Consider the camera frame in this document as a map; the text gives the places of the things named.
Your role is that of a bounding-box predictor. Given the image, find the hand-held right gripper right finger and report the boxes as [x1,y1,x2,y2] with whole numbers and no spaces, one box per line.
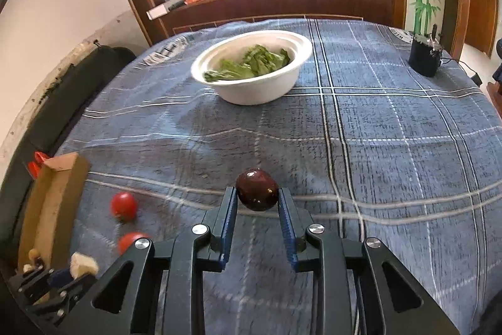
[277,186,461,335]

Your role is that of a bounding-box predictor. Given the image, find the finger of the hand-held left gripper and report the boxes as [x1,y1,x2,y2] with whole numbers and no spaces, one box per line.
[25,274,99,326]
[8,266,75,304]

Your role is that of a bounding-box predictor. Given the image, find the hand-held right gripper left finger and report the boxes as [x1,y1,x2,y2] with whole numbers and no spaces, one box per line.
[59,186,240,335]

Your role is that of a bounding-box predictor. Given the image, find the large dark plum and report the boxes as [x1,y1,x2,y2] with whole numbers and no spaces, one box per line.
[235,168,280,212]

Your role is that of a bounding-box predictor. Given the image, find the red tomato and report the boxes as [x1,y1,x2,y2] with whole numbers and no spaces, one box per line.
[118,232,152,256]
[110,192,138,223]

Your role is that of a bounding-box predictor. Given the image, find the shallow cardboard box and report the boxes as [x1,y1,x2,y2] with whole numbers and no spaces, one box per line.
[18,152,92,273]

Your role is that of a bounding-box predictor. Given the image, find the red plastic bag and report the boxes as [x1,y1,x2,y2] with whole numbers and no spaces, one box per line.
[28,151,51,179]

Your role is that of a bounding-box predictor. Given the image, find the white bowl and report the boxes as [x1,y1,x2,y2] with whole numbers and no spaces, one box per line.
[191,30,313,105]

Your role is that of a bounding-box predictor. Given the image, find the green leafy vegetables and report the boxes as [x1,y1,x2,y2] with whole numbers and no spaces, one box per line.
[203,45,291,82]

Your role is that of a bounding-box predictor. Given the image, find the black sofa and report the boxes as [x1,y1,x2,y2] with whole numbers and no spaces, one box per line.
[0,45,137,241]

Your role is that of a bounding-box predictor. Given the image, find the small black motor device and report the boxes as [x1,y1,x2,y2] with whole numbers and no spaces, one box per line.
[409,24,444,78]

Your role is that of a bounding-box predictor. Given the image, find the white flat box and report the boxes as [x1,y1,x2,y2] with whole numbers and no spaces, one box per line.
[146,1,185,21]

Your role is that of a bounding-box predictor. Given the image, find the wooden counter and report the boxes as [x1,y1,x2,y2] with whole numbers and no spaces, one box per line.
[147,0,395,41]

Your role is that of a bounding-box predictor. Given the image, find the brown wooden door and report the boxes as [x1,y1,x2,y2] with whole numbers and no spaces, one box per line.
[465,0,499,59]

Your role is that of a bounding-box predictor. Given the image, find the black cable with adapter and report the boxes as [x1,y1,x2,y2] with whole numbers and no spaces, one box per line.
[441,58,485,86]

